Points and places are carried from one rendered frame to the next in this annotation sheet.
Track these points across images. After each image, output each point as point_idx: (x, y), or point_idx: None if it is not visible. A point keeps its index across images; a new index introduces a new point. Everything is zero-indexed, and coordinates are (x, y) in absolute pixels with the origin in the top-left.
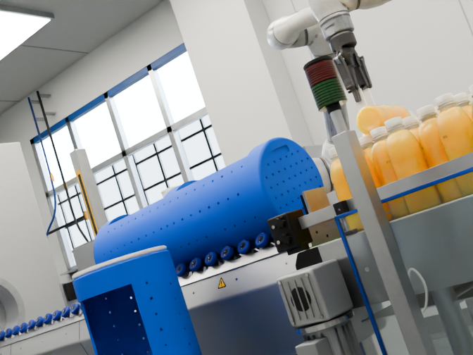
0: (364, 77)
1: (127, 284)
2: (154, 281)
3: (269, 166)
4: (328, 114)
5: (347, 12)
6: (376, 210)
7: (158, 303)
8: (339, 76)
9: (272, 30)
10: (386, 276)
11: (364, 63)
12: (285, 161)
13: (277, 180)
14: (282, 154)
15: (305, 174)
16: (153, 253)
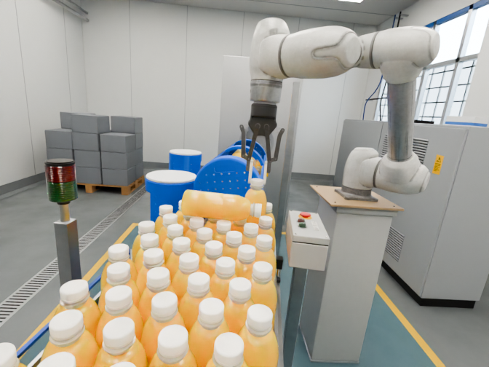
0: (268, 150)
1: (148, 191)
2: (159, 197)
3: (207, 176)
4: (388, 134)
5: (267, 81)
6: (60, 280)
7: (158, 207)
8: (404, 106)
9: None
10: None
11: (281, 137)
12: (225, 177)
13: (209, 187)
14: (227, 171)
15: (241, 190)
16: (164, 184)
